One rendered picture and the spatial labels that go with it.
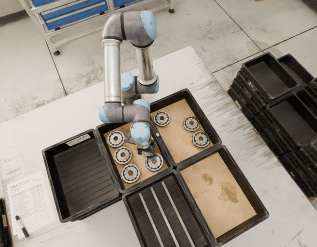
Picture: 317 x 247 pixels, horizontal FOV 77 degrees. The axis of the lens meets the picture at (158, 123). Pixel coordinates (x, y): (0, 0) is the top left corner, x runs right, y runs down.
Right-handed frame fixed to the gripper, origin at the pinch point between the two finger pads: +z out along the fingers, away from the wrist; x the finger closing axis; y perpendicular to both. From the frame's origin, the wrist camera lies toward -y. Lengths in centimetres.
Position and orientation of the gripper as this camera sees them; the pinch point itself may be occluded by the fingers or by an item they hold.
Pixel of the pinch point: (143, 148)
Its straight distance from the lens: 114.1
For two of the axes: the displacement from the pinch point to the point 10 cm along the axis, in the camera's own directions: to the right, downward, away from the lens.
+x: 3.2, -8.9, 3.1
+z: 0.3, 3.4, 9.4
